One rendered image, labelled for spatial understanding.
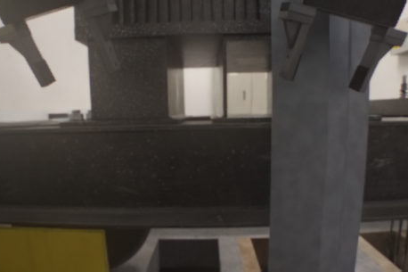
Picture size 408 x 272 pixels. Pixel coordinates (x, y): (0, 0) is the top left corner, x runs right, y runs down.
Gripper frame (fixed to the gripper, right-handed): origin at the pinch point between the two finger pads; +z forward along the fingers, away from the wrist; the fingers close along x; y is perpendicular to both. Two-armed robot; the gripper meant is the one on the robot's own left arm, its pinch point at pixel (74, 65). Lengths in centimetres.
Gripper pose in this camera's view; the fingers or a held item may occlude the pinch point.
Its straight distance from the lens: 42.4
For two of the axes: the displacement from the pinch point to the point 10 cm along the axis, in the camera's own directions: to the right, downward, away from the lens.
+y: 0.4, -5.6, 8.3
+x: -9.8, 1.3, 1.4
